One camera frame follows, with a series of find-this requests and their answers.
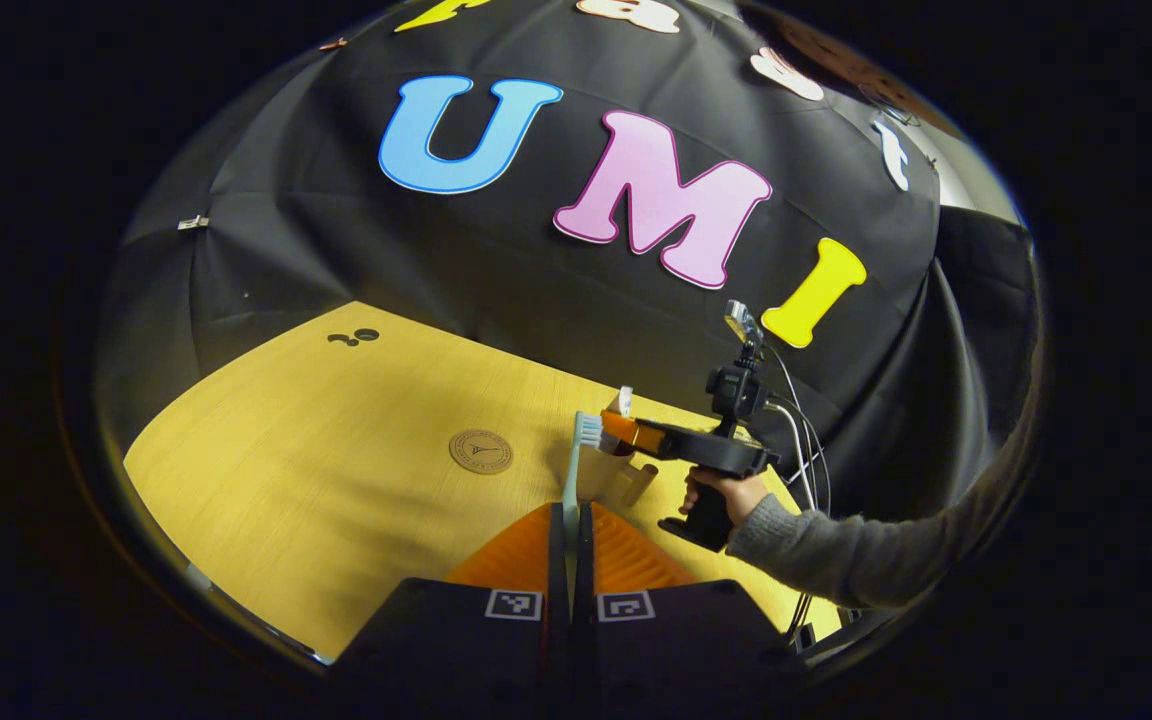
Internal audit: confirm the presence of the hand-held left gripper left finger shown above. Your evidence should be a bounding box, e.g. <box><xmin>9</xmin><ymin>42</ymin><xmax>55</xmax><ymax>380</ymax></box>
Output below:
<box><xmin>331</xmin><ymin>503</ymin><xmax>571</xmax><ymax>696</ymax></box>

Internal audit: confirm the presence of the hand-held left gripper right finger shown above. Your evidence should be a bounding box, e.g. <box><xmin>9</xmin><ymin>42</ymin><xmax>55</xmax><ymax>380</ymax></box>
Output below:
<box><xmin>572</xmin><ymin>502</ymin><xmax>809</xmax><ymax>696</ymax></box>

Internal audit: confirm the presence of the beige cup with handle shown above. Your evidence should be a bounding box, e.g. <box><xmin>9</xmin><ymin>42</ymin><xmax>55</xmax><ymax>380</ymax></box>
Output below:
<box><xmin>576</xmin><ymin>440</ymin><xmax>659</xmax><ymax>513</ymax></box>

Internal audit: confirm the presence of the pale green toothbrush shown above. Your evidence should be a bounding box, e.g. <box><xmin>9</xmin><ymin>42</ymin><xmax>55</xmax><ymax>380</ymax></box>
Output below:
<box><xmin>560</xmin><ymin>410</ymin><xmax>605</xmax><ymax>601</ymax></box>

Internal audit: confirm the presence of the round cork coaster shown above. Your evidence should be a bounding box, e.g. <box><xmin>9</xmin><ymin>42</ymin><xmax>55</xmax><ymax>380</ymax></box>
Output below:
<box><xmin>449</xmin><ymin>429</ymin><xmax>515</xmax><ymax>475</ymax></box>

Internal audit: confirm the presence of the black backdrop cloth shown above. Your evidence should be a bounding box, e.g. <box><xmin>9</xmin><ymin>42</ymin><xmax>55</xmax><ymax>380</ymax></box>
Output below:
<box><xmin>96</xmin><ymin>0</ymin><xmax>1042</xmax><ymax>521</ymax></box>

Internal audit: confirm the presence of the white cable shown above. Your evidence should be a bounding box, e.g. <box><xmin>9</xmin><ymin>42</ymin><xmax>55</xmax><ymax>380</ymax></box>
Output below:
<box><xmin>766</xmin><ymin>400</ymin><xmax>819</xmax><ymax>513</ymax></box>

